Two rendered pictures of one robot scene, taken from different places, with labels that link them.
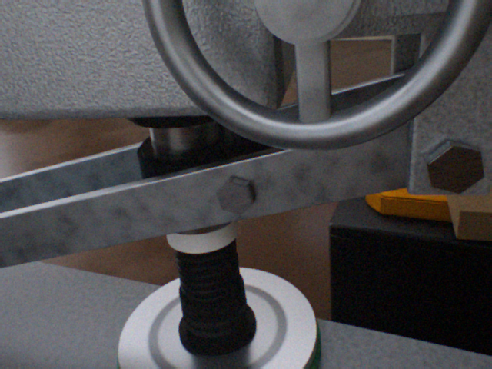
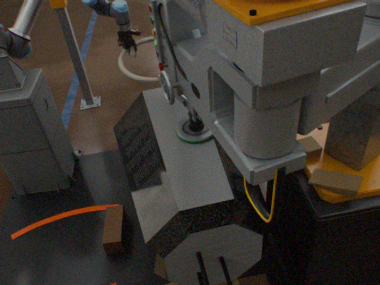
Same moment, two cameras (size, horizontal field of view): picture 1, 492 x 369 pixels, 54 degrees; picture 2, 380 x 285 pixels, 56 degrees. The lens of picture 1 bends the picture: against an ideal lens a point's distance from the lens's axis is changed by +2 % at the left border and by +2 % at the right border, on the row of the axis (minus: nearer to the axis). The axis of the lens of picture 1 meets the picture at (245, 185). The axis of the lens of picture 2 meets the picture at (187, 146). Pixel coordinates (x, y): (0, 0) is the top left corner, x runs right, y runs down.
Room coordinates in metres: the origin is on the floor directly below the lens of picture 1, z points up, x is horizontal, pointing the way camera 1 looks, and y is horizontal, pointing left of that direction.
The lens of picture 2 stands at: (-0.40, -1.23, 1.99)
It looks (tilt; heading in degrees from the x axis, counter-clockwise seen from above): 40 degrees down; 60
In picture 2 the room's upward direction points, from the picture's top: 7 degrees counter-clockwise
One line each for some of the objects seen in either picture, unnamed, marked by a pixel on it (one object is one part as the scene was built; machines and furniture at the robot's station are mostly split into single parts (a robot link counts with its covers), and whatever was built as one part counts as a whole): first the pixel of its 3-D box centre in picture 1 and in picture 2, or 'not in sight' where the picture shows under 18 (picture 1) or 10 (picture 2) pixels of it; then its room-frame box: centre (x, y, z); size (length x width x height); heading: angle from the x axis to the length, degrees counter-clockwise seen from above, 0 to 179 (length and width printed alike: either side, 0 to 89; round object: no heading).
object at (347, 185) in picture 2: not in sight; (335, 180); (0.67, -0.62, 0.80); 0.20 x 0.10 x 0.05; 114
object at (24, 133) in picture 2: not in sight; (29, 134); (-0.31, 1.26, 0.43); 0.50 x 0.50 x 0.85; 61
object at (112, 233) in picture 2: not in sight; (115, 228); (-0.12, 0.35, 0.07); 0.30 x 0.12 x 0.12; 61
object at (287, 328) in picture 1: (218, 330); (196, 127); (0.40, 0.05, 0.84); 0.21 x 0.21 x 0.01
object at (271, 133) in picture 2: not in sight; (266, 115); (0.25, -0.60, 1.34); 0.19 x 0.19 x 0.20
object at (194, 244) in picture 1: (201, 217); not in sight; (0.40, 0.05, 0.98); 0.07 x 0.07 x 0.04
